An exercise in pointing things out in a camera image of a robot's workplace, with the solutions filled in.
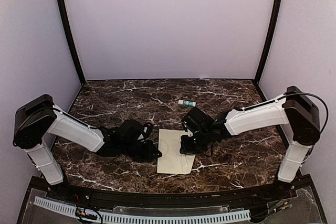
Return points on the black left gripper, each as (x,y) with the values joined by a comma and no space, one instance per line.
(148,155)

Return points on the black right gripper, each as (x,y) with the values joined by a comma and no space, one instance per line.
(186,148)

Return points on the beige paper envelope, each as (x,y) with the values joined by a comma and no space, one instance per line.
(172,161)

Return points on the green white glue stick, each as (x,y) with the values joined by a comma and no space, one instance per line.
(187,103)

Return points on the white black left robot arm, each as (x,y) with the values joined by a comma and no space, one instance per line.
(40,116)

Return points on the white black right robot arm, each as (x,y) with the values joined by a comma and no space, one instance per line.
(293,108)

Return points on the black front table rail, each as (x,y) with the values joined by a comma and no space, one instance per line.
(254,197)

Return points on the white slotted cable duct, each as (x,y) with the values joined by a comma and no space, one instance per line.
(144,215)

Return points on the black right frame post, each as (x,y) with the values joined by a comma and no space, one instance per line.
(268,41)

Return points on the black frame post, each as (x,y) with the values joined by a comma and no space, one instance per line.
(268,41)
(70,41)

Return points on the black left frame post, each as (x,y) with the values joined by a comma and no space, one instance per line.
(70,41)

